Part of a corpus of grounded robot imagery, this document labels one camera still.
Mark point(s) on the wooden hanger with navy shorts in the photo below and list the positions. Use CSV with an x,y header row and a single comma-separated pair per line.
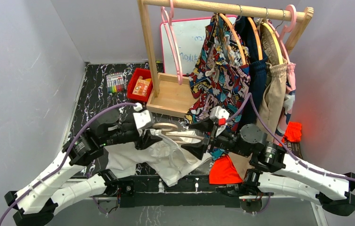
x,y
255,46

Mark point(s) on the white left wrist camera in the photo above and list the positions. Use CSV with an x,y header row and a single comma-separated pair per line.
x,y
143,120

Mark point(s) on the wooden hanger with beige shorts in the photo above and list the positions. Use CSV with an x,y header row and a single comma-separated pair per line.
x,y
269,42

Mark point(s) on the whiteboard with pink frame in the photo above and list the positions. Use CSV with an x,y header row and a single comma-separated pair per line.
x,y
190,35

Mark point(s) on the orange cloth front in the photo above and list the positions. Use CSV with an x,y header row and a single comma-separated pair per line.
x,y
223,172

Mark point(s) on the orange card box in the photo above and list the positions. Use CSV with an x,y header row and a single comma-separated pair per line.
x,y
141,87

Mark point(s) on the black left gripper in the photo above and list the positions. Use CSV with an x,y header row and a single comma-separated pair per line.
x,y
142,140

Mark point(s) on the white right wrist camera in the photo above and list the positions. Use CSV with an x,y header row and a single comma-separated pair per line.
x,y
218,116

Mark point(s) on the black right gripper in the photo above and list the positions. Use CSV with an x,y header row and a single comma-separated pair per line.
x,y
197,149

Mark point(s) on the marker pen pack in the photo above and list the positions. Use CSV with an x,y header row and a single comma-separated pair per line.
x,y
115,83

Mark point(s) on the pink hanger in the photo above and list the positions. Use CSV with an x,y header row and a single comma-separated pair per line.
x,y
286,25
167,22

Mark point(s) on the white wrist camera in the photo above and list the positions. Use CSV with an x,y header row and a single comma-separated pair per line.
x,y
143,120
218,116

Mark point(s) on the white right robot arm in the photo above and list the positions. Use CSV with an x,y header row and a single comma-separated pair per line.
x,y
275,171

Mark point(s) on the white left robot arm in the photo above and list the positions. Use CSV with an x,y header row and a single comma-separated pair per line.
x,y
38,202

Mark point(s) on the red knit cloth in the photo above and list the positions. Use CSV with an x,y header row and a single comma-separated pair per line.
x,y
293,132

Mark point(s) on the beige shorts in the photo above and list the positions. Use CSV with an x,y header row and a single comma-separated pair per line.
x,y
271,106

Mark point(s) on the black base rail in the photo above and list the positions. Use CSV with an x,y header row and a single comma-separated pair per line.
x,y
192,190

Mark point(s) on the red plastic bin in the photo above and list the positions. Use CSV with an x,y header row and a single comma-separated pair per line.
x,y
146,74

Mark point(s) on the wooden clothes rack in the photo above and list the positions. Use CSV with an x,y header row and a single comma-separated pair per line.
x,y
169,97

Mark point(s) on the black printed card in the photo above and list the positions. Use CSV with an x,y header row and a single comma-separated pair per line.
x,y
294,147

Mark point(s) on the white shorts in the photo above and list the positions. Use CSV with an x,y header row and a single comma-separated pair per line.
x,y
166,157

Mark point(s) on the wooden hanger with comic shorts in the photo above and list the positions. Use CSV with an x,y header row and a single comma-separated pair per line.
x,y
237,39

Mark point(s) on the comic print shorts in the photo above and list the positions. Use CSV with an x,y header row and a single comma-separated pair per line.
x,y
218,77

